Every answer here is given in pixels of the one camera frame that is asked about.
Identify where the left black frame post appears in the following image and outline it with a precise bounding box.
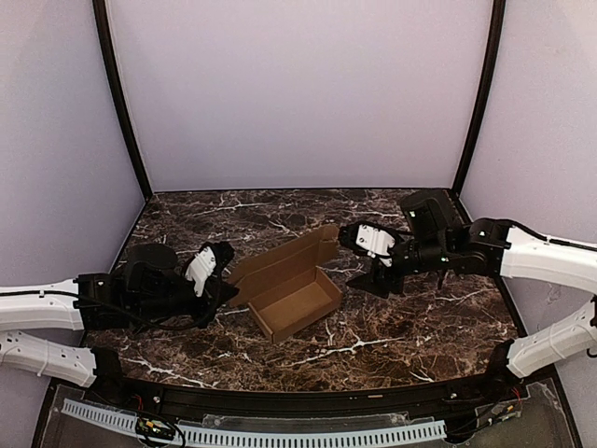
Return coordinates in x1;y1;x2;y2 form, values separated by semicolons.
91;0;153;203

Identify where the brown cardboard box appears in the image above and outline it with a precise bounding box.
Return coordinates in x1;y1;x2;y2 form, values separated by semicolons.
229;224;342;343

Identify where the black front rail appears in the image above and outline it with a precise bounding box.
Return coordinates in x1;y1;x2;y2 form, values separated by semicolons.
85;375;529;421

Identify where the right black frame post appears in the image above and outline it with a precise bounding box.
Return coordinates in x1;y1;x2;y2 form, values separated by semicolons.
451;0;507;197

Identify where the small circuit board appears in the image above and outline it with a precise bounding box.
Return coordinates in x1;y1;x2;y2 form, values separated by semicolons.
135;417;176;441

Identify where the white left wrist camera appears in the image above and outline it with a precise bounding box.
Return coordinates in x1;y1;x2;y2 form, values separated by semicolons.
182;241;234;297

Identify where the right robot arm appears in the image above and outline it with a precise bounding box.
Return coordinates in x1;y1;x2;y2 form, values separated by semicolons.
338;189;596;382

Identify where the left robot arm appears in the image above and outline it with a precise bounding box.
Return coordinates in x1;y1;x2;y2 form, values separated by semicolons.
1;242;239;388

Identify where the white slotted cable duct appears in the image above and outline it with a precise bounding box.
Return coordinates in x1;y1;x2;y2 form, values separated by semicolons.
61;399;446;447

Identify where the black frame post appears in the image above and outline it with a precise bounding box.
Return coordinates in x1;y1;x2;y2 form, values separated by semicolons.
91;0;153;203
451;0;507;197

